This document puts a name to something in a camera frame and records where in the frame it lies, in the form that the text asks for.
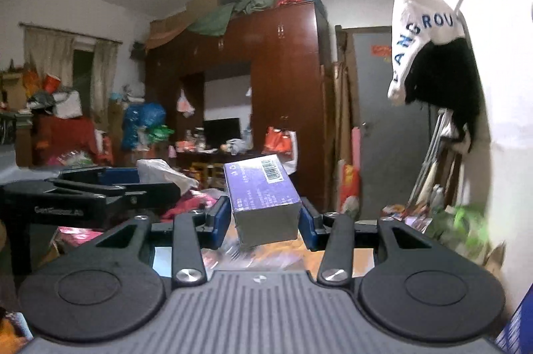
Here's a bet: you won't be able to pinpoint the red door sticker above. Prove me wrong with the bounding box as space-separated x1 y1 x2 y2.
372 44 394 63

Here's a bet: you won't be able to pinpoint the purple box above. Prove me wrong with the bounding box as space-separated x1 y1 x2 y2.
224 154 301 247

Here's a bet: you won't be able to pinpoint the red printed bag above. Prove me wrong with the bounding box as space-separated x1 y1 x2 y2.
339 164 361 213

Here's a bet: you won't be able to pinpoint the brown wooden wardrobe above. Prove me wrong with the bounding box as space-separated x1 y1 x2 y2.
144 0 334 209

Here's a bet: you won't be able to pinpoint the small pink plastic bag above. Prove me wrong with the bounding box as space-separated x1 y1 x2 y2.
177 88 196 118

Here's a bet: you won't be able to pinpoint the blue plastic bag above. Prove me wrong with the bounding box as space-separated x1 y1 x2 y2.
121 103 166 151

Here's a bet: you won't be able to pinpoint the pink roll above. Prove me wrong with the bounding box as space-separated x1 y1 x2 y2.
351 128 362 171

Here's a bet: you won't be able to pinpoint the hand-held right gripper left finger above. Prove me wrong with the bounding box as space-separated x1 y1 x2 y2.
95 196 231 289

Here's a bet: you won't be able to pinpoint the beige curtain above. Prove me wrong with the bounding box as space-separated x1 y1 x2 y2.
23 25 76 85
92 39 119 121

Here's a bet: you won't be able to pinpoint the blue printed cloth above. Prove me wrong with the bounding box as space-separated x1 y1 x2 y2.
493 291 533 354

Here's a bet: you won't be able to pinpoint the red and white plastic bag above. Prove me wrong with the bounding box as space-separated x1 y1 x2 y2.
262 126 298 175

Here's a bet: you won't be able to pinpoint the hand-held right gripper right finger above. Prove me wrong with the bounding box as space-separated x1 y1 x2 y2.
297 198 422 289

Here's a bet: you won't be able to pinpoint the clear plastic storage box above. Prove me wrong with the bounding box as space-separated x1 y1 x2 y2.
152 231 377 280

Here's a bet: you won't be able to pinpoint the green plastic bag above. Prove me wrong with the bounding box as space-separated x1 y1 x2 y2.
425 204 492 259

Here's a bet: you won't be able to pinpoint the green cloth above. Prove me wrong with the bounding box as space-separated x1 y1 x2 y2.
187 0 288 38

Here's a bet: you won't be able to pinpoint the grey door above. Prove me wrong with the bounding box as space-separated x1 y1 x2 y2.
341 27 438 219

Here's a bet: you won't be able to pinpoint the white garment with blue letters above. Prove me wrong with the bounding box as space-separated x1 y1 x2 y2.
387 0 466 105

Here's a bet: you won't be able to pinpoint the metal crutches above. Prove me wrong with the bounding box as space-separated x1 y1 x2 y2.
406 108 454 209

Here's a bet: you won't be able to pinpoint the black hanging garment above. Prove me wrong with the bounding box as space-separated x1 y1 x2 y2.
404 37 481 152

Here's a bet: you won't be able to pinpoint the clear plastic bottle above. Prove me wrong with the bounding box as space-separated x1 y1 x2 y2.
429 185 445 213

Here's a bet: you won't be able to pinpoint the brown cardboard sheet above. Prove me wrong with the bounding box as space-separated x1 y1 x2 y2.
146 0 226 50

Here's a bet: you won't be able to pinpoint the black monitor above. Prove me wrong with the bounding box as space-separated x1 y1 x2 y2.
203 118 241 148

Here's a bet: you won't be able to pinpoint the red cloth pile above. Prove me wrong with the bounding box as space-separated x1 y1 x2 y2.
33 116 113 167

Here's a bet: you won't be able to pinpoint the red paper cup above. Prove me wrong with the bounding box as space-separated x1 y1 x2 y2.
43 73 61 94

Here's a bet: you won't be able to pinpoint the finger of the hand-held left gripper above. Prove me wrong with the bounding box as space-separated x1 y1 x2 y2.
58 166 140 187
48 178 182 214

